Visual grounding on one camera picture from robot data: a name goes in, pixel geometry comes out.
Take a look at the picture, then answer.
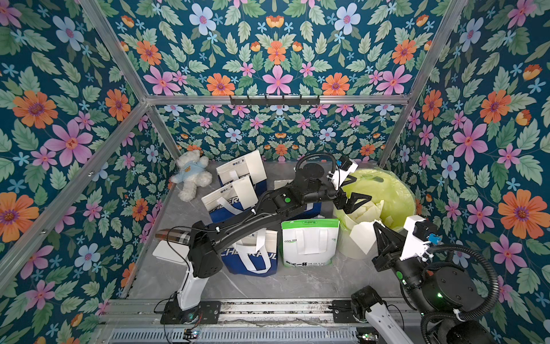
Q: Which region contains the white trash bin green liner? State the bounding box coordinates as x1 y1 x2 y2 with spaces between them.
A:
333 169 417 259

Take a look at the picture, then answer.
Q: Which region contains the white bag green top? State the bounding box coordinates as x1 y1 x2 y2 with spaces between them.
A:
282 219 339 267

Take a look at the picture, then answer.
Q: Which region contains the blue white tote bag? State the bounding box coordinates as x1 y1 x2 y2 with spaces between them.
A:
221 229 278 277
216 150 267 186

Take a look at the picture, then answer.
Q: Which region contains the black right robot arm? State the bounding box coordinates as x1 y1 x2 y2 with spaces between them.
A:
352 215 500 343

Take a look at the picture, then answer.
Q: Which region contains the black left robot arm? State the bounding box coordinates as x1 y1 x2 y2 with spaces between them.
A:
156 153 372 325

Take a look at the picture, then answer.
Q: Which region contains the middle right blue white bag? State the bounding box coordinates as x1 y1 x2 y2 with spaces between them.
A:
274 179 322 220

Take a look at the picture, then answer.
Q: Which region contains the middle left blue white bag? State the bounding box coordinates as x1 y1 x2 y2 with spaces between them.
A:
201 176 258 222

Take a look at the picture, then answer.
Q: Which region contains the white teddy bear blue shirt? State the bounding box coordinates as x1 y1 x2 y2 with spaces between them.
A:
170 150 213 202

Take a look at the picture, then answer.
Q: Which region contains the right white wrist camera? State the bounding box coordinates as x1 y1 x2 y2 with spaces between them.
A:
400 215 442 262

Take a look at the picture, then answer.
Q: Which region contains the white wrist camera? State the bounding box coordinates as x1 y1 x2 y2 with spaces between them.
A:
329 156 358 189
400 215 442 262

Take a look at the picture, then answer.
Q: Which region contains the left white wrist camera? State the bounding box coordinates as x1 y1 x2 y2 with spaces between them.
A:
329 156 358 189

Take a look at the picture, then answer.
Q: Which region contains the black wall hook rail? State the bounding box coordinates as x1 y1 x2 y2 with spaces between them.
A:
229 95 321 106

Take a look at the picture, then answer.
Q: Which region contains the plaid box near wall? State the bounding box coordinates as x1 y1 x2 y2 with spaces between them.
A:
155 228 190 245

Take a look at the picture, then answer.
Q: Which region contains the white pad near wall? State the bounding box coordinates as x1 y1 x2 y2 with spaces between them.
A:
153 240 189 265

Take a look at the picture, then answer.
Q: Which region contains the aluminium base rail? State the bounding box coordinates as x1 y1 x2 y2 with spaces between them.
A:
91 298 386 343

